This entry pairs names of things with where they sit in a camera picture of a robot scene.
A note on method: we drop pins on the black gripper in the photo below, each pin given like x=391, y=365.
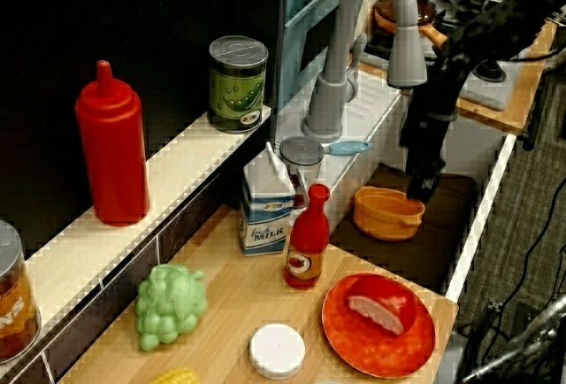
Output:
x=424, y=138

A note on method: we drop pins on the orange toy pot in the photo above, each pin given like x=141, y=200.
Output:
x=384, y=220

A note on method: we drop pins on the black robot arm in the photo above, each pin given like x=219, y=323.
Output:
x=491, y=25

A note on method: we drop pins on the white toy sink basin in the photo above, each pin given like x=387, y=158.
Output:
x=486, y=207

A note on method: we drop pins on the toy stove with knobs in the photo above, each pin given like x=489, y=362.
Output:
x=484, y=87

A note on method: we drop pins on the small grey lid can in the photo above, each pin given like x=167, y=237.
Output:
x=303, y=156

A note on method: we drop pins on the red tomato sauce bottle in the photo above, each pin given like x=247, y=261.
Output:
x=307, y=242

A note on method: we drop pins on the red white ham piece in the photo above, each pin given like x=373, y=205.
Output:
x=380, y=309

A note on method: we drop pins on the grey toy faucet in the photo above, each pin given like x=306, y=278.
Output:
x=336, y=70

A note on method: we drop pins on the orange frying pan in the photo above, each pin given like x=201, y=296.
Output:
x=431, y=32

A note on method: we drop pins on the white blue milk carton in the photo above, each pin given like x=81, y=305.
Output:
x=265, y=211

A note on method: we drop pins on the orange plate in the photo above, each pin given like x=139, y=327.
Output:
x=354, y=344

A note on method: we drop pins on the metal stand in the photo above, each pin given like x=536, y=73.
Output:
x=526, y=344

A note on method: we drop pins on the green peas can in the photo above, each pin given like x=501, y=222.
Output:
x=236, y=87

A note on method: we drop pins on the light blue kitchen panel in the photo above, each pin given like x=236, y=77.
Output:
x=294, y=12

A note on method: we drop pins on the white round lid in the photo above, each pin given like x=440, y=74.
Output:
x=277, y=350

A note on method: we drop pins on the light wooden ledge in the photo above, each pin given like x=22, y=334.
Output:
x=146, y=207

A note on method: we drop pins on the green toy grapes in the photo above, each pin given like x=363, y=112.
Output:
x=170, y=306

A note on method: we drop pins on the red ketchup squeeze bottle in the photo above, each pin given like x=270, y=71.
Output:
x=115, y=149

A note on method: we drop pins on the yellow toy corn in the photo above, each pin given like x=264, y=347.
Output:
x=177, y=377

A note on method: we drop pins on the orange beans can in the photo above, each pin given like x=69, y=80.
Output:
x=13, y=300

